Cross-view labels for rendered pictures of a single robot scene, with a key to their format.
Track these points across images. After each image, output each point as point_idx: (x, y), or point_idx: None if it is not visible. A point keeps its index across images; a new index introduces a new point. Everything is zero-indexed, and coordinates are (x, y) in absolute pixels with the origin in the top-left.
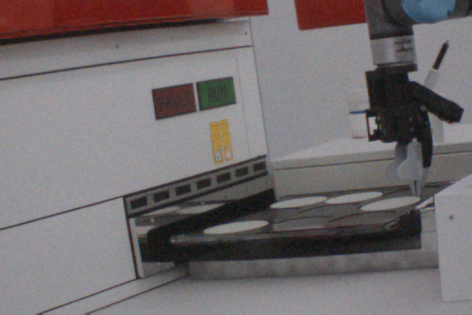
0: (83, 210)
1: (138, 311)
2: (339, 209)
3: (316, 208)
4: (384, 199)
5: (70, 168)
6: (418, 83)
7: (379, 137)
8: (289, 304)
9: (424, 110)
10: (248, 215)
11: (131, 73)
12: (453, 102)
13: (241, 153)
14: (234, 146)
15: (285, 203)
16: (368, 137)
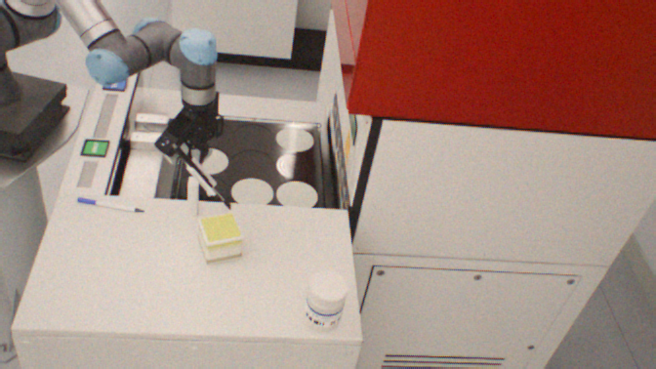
0: (333, 71)
1: (301, 110)
2: (244, 161)
3: (266, 171)
4: (219, 175)
5: (336, 50)
6: (182, 108)
7: (217, 136)
8: (226, 112)
9: None
10: (313, 169)
11: None
12: (161, 135)
13: (348, 174)
14: (348, 164)
15: (308, 196)
16: (223, 131)
